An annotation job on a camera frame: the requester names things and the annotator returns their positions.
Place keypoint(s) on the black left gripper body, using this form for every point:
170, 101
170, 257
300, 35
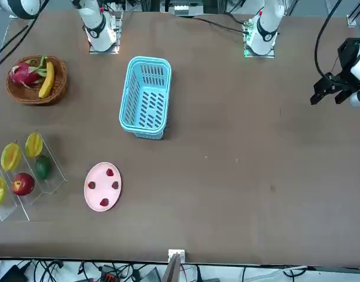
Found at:
348, 53

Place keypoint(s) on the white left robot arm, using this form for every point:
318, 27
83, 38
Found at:
266, 26

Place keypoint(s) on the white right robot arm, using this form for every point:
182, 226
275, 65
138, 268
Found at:
96, 26

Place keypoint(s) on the light blue plastic basket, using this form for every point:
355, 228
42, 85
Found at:
148, 59

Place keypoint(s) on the clear acrylic tiered display stand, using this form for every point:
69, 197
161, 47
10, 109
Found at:
55, 182

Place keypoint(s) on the brown wicker basket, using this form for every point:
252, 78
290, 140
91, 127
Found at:
27, 97

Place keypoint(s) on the red strawberry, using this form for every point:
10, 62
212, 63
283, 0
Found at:
110, 172
104, 202
92, 185
115, 185

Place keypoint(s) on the pink round plate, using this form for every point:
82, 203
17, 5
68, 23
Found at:
103, 186

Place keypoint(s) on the yellow banana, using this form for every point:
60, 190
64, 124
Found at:
47, 79

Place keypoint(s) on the red and black device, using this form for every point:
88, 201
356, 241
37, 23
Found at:
109, 276

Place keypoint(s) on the dark green avocado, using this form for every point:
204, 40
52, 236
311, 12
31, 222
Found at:
43, 167

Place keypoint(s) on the pink dragon fruit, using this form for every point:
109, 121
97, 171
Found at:
22, 73

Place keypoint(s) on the red apple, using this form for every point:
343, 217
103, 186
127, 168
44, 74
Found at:
23, 184

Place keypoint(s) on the aluminium frame rail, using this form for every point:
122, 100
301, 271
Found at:
354, 14

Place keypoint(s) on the aluminium camera post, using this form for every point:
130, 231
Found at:
174, 267

